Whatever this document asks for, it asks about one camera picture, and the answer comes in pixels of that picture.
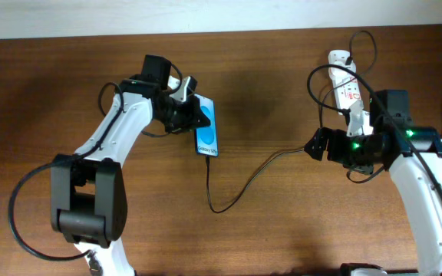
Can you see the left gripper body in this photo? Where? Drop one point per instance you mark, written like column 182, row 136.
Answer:
column 180, row 116

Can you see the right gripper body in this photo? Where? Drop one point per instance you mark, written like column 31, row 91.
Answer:
column 340, row 148

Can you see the blue Galaxy smartphone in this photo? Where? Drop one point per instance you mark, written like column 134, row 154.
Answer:
column 206, row 137

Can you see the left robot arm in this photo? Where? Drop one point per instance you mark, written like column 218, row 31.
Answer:
column 88, row 197

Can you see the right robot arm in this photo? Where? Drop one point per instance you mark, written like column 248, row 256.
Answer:
column 412, row 156

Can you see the white charger plug adapter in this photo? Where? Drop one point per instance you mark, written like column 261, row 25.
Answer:
column 342, row 67

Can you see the white power strip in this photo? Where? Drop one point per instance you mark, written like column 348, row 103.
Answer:
column 345, row 86

